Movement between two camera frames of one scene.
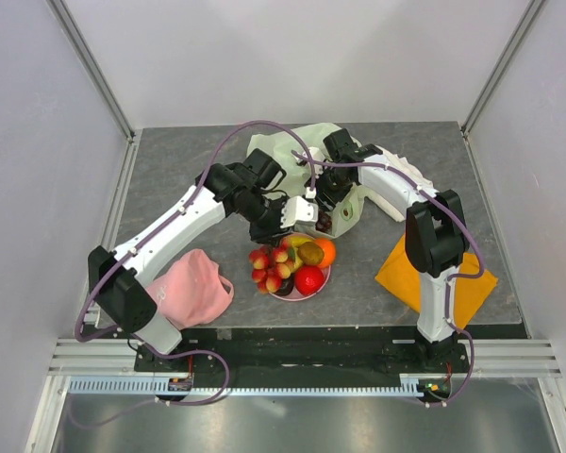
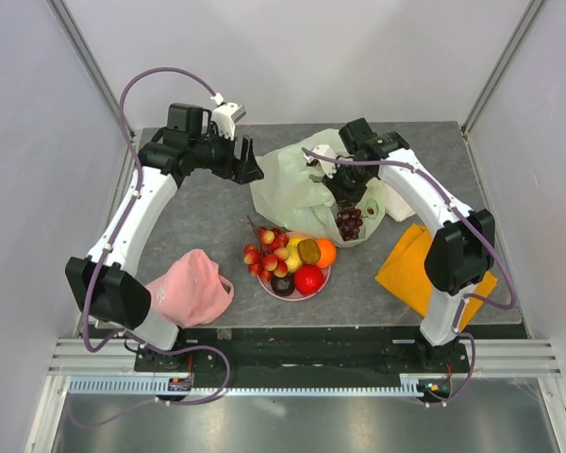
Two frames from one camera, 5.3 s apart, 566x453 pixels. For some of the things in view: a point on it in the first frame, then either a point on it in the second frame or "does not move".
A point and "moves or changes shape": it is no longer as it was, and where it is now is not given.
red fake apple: x=308 y=280 does not move
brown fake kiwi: x=310 y=253 does not move
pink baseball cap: x=192 y=293 does not move
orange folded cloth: x=406 y=283 does not move
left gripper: x=270 y=235 → x=244 y=171
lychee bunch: x=272 y=264 moves or changes shape
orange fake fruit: x=329 y=251 does not move
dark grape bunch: x=324 y=222 → x=349 y=222
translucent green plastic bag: x=287 y=144 moves or changes shape
